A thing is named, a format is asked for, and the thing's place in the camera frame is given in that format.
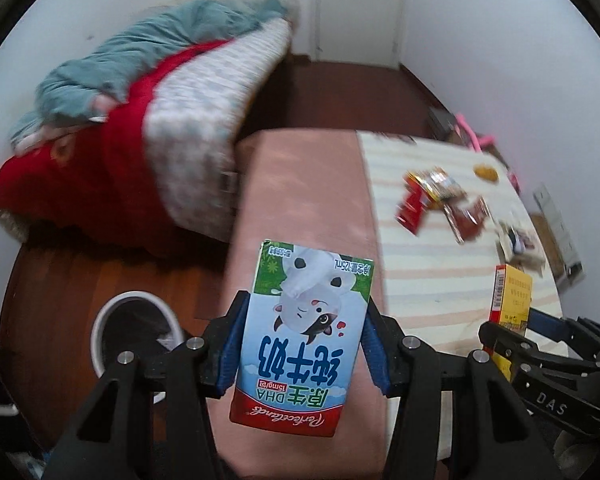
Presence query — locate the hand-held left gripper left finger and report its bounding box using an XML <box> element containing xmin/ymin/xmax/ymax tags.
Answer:
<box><xmin>45</xmin><ymin>290</ymin><xmax>252</xmax><ymax>480</ymax></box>

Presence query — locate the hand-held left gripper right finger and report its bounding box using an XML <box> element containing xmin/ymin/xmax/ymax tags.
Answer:
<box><xmin>361</xmin><ymin>297</ymin><xmax>566</xmax><ymax>480</ymax></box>

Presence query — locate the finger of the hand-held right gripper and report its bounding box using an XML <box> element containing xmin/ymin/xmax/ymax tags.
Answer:
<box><xmin>527</xmin><ymin>309</ymin><xmax>600</xmax><ymax>362</ymax></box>
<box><xmin>478</xmin><ymin>321</ymin><xmax>600</xmax><ymax>436</ymax></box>

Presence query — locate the yellow cardboard box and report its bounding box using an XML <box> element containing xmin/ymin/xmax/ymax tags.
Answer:
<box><xmin>489</xmin><ymin>264</ymin><xmax>535</xmax><ymax>382</ymax></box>

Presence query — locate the blue and white milk carton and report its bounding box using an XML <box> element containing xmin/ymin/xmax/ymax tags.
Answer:
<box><xmin>228</xmin><ymin>240</ymin><xmax>376</xmax><ymax>438</ymax></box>

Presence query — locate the white and purple packet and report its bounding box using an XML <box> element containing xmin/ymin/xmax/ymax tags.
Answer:
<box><xmin>497</xmin><ymin>219</ymin><xmax>544</xmax><ymax>272</ymax></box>

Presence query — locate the white round waste bin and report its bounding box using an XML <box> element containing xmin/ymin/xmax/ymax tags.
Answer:
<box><xmin>90</xmin><ymin>290</ymin><xmax>183</xmax><ymax>405</ymax></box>

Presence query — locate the dark red snack wrapper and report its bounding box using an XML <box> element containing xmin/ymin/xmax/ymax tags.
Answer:
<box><xmin>442</xmin><ymin>195</ymin><xmax>492</xmax><ymax>244</ymax></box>

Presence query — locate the red snack packet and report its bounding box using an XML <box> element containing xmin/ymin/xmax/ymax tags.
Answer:
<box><xmin>395</xmin><ymin>180</ymin><xmax>431</xmax><ymax>234</ymax></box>

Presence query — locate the yellow and red snack wrapper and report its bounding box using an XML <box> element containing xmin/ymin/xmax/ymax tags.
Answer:
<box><xmin>405</xmin><ymin>167</ymin><xmax>465</xmax><ymax>209</ymax></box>

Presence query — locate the grey flat box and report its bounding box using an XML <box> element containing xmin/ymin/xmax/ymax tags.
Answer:
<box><xmin>532</xmin><ymin>182</ymin><xmax>589</xmax><ymax>289</ymax></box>

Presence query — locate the striped cream cloth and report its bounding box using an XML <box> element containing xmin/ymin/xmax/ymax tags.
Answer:
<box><xmin>356</xmin><ymin>131</ymin><xmax>563</xmax><ymax>461</ymax></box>

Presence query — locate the pink tablecloth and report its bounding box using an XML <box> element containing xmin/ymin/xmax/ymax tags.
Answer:
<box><xmin>207</xmin><ymin>129</ymin><xmax>397</xmax><ymax>480</ymax></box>

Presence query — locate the pink plastic hanger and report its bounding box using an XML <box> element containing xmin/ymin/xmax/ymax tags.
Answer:
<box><xmin>455</xmin><ymin>112</ymin><xmax>497</xmax><ymax>152</ymax></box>

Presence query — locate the red fleece blanket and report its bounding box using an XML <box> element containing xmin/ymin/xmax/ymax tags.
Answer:
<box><xmin>0</xmin><ymin>42</ymin><xmax>241</xmax><ymax>257</ymax></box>

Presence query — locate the dark box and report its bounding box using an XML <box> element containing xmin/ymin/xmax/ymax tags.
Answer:
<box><xmin>427</xmin><ymin>107</ymin><xmax>456</xmax><ymax>141</ymax></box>

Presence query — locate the checkered bed sheet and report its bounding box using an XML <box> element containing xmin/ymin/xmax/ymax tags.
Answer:
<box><xmin>145</xmin><ymin>17</ymin><xmax>294</xmax><ymax>241</ymax></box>

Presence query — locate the pale pink cloth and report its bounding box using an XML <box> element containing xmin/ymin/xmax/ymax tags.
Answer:
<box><xmin>86</xmin><ymin>94</ymin><xmax>122</xmax><ymax>122</ymax></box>

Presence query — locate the teal quilt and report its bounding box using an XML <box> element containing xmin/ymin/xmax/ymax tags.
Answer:
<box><xmin>7</xmin><ymin>0</ymin><xmax>288</xmax><ymax>155</ymax></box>

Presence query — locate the white door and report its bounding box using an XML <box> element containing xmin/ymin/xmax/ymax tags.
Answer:
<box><xmin>312</xmin><ymin>0</ymin><xmax>406</xmax><ymax>68</ymax></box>

